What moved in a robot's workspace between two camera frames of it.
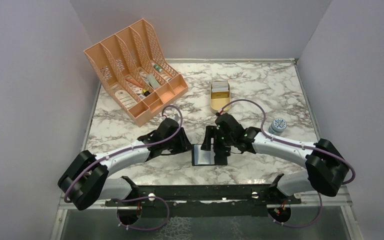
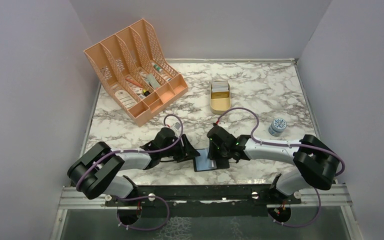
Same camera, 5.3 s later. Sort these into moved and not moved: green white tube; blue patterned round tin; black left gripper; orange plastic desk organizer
Moved: black left gripper
Not moved: orange plastic desk organizer; green white tube; blue patterned round tin
